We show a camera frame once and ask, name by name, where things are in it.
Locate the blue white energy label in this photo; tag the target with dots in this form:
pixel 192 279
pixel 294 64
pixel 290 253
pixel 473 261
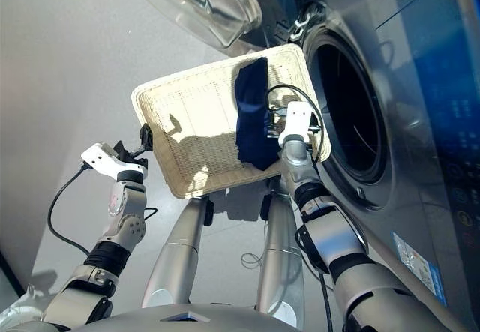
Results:
pixel 420 268

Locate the white crumpled cloth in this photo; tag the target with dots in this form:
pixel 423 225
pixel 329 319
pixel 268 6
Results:
pixel 22 307

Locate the navy blue garment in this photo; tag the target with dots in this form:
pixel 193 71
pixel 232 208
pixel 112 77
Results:
pixel 253 122

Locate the silver robot leg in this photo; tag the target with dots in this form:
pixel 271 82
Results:
pixel 279 264
pixel 176 249

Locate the round glass washing machine door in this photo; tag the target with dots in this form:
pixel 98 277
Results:
pixel 202 6

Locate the silver robot torso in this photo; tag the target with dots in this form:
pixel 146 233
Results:
pixel 187 319

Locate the grey washing machine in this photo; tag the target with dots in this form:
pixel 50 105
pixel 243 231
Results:
pixel 412 141

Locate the pale woven basket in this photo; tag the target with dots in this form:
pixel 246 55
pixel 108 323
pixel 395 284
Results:
pixel 195 122

